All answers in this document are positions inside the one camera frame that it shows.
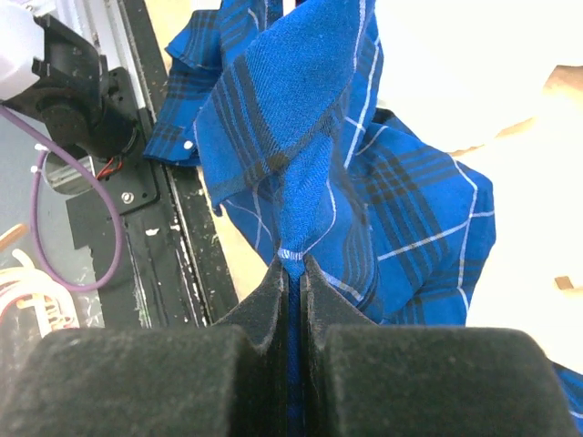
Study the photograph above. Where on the blue plaid shirt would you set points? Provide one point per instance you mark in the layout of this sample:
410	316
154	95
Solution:
279	111

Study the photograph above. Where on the aluminium frame rail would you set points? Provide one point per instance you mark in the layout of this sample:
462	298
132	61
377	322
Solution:
90	110

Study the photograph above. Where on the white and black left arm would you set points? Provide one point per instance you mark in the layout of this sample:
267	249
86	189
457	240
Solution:
23	41

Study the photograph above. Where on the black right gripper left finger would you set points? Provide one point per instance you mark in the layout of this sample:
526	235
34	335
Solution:
228	379

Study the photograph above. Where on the white hanging shirt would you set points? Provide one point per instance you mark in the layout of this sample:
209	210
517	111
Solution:
498	86

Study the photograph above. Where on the pink hanger in foreground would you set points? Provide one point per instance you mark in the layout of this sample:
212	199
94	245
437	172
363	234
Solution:
52	304

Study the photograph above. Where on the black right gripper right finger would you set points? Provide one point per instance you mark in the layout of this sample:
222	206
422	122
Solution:
362	379

